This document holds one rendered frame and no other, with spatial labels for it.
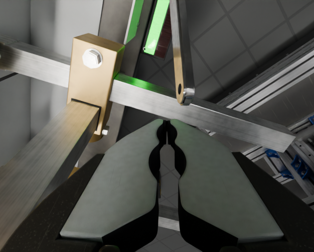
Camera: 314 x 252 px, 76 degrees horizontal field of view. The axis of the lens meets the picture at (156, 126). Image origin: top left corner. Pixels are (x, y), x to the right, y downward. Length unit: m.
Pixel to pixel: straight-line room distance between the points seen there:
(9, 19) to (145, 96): 0.31
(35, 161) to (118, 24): 0.28
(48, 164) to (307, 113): 1.12
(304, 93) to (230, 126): 0.85
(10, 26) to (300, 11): 1.13
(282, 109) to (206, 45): 0.47
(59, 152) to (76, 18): 0.35
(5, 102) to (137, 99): 0.33
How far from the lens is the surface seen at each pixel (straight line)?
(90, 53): 0.24
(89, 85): 0.26
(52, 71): 0.28
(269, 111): 1.09
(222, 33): 1.12
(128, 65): 0.40
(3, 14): 0.47
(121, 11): 0.39
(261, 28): 1.18
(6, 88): 0.52
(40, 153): 0.19
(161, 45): 0.38
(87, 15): 0.49
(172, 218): 0.45
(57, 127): 0.22
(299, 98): 1.12
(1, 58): 0.31
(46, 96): 0.58
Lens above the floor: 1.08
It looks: 60 degrees down
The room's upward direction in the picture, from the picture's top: 176 degrees counter-clockwise
